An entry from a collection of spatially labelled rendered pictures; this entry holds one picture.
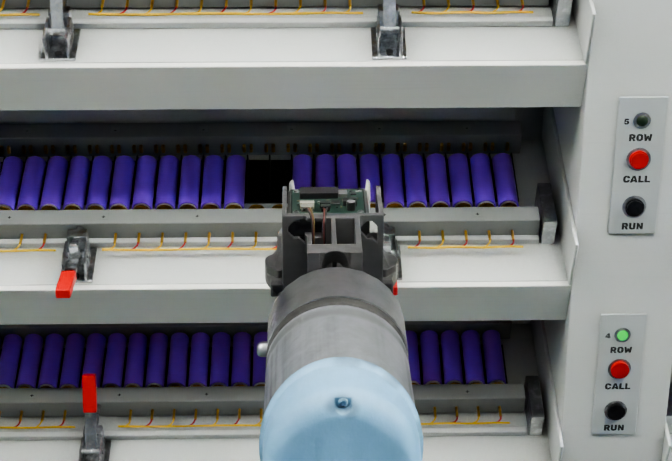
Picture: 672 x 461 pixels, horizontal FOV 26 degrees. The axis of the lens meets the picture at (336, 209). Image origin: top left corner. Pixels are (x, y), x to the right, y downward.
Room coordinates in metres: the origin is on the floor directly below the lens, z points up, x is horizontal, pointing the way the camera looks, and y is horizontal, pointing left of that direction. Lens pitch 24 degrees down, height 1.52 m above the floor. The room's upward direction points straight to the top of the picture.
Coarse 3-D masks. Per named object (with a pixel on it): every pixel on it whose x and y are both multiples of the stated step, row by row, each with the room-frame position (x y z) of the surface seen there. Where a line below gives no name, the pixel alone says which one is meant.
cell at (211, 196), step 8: (208, 160) 1.24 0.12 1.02; (216, 160) 1.24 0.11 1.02; (208, 168) 1.23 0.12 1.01; (216, 168) 1.23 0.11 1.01; (208, 176) 1.22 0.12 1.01; (216, 176) 1.22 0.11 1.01; (208, 184) 1.21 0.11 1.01; (216, 184) 1.21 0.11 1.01; (208, 192) 1.20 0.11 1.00; (216, 192) 1.20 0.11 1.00; (208, 200) 1.19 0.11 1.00; (216, 200) 1.19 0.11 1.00
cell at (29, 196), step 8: (32, 160) 1.23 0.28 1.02; (40, 160) 1.24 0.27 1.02; (24, 168) 1.23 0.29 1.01; (32, 168) 1.22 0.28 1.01; (40, 168) 1.23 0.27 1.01; (24, 176) 1.22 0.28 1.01; (32, 176) 1.21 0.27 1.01; (40, 176) 1.22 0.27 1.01; (24, 184) 1.20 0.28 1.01; (32, 184) 1.20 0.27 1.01; (40, 184) 1.21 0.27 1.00; (24, 192) 1.19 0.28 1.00; (32, 192) 1.20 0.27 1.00; (40, 192) 1.21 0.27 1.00; (24, 200) 1.18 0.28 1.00; (32, 200) 1.19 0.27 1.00; (16, 208) 1.18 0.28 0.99
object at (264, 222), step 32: (0, 224) 1.15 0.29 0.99; (32, 224) 1.15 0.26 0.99; (64, 224) 1.15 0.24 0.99; (96, 224) 1.15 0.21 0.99; (128, 224) 1.15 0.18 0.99; (160, 224) 1.15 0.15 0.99; (192, 224) 1.15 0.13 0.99; (224, 224) 1.16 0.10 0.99; (256, 224) 1.16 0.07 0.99; (416, 224) 1.16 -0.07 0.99; (448, 224) 1.16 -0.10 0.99; (480, 224) 1.16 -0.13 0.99; (512, 224) 1.16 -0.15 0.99
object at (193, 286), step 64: (0, 256) 1.14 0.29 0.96; (128, 256) 1.15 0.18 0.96; (192, 256) 1.15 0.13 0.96; (256, 256) 1.15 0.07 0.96; (448, 256) 1.15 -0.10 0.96; (512, 256) 1.15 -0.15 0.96; (576, 256) 1.10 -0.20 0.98; (0, 320) 1.12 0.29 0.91; (64, 320) 1.12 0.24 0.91; (128, 320) 1.12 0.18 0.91; (192, 320) 1.12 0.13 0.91; (256, 320) 1.13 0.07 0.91; (448, 320) 1.13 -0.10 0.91
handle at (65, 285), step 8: (72, 248) 1.12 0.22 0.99; (72, 256) 1.12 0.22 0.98; (80, 256) 1.12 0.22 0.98; (72, 264) 1.10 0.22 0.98; (64, 272) 1.08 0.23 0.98; (72, 272) 1.08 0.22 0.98; (64, 280) 1.07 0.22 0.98; (72, 280) 1.07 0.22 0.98; (56, 288) 1.05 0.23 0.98; (64, 288) 1.05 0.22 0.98; (72, 288) 1.06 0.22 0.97; (56, 296) 1.05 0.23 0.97; (64, 296) 1.05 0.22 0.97
